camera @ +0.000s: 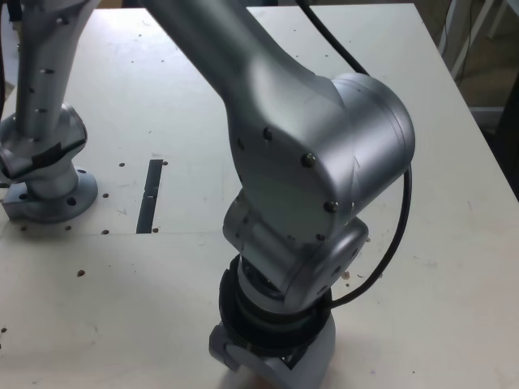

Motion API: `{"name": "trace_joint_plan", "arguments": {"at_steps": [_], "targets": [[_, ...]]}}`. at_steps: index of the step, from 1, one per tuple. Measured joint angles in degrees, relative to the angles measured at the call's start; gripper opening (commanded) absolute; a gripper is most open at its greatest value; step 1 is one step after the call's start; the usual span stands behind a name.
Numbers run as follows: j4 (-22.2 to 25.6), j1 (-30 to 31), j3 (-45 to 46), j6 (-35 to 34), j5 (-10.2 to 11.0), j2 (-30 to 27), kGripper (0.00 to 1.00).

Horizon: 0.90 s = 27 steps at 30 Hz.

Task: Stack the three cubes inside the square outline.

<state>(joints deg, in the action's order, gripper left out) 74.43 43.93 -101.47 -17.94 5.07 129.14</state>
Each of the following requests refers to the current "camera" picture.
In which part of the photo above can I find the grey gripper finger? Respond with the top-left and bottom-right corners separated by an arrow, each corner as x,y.
208,319 -> 245,372
225,314 -> 338,389

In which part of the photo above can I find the black tape strip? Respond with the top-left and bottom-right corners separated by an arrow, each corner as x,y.
135,159 -> 164,235

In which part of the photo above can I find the black camera cable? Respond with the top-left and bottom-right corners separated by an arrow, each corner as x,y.
295,0 -> 414,309

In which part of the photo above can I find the white metal frame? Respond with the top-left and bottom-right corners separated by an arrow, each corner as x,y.
437,0 -> 519,80

